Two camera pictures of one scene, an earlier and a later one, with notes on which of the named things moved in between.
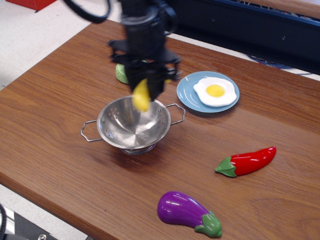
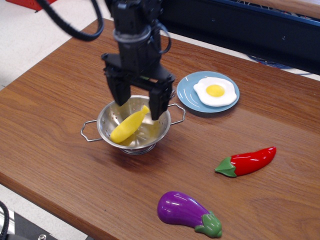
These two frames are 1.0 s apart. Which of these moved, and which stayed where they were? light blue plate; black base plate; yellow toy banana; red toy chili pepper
Moved: yellow toy banana
Stayed: red toy chili pepper; light blue plate; black base plate
